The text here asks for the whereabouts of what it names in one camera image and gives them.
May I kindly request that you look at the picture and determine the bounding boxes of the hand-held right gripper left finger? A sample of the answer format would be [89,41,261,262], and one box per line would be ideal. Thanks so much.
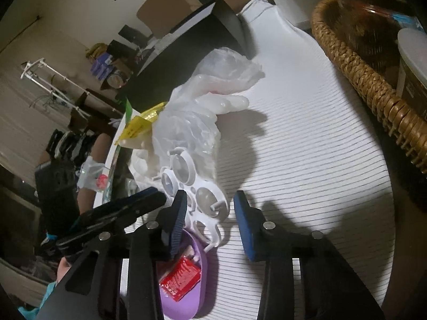
[35,190,188,320]

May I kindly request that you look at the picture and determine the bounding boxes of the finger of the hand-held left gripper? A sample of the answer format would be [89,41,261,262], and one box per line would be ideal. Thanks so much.
[56,207,148,258]
[81,187,167,228]

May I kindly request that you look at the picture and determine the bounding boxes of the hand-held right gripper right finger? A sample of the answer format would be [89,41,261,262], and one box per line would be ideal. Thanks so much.
[234,190,384,320]

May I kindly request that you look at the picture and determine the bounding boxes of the red sauce packet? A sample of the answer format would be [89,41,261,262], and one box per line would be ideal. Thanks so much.
[159,256,203,303]

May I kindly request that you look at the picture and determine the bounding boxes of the purple plastic bowl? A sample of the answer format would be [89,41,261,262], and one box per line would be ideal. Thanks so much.
[156,228,211,320]

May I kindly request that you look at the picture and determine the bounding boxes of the round container with pale lid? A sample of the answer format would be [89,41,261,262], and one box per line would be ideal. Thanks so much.
[396,27,427,108]

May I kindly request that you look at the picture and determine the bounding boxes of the green printed snack bag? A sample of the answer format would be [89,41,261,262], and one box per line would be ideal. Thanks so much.
[103,97,135,202]

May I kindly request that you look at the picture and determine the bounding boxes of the clear plastic cup with lid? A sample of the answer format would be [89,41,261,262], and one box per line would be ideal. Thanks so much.
[76,156,105,191]

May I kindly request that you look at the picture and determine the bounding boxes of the white flower-shaped plastic tray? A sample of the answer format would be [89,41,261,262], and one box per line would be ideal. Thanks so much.
[159,147,231,248]

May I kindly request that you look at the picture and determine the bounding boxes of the pile of dark clothes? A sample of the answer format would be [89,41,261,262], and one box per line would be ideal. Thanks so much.
[46,129,98,165]

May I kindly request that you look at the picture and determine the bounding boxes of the brown chair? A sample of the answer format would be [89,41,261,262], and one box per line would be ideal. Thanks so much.
[89,133,114,165]

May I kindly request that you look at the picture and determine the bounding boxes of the yellow snack packet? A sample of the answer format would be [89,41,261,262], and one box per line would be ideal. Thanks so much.
[114,102,167,146]

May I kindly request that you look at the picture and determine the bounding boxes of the clear plastic glove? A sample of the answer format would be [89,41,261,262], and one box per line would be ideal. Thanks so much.
[192,48,265,97]
[133,83,250,182]

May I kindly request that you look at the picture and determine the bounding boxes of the white metal rack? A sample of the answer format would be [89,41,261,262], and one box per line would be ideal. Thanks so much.
[19,58,91,118]

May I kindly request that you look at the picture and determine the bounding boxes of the round tin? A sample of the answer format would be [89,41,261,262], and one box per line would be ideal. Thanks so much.
[107,73,129,90]

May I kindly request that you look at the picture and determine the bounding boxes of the purple storage boxes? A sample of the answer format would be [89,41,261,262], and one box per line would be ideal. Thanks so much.
[91,53,116,80]

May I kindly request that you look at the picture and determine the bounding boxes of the black cardboard box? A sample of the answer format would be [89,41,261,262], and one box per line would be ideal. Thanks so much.
[115,0,250,108]

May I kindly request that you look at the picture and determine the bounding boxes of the black speaker box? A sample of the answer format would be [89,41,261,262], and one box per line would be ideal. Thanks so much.
[118,24,148,47]

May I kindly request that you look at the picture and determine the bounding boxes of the brown sofa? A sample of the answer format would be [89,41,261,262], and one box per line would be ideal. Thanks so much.
[136,0,269,38]

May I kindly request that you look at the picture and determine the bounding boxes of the woven wicker basket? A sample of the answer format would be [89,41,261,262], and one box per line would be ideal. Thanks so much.
[311,0,427,175]

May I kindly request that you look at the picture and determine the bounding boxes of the brown jar with paper lid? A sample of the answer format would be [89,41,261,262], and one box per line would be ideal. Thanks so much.
[334,0,408,55]

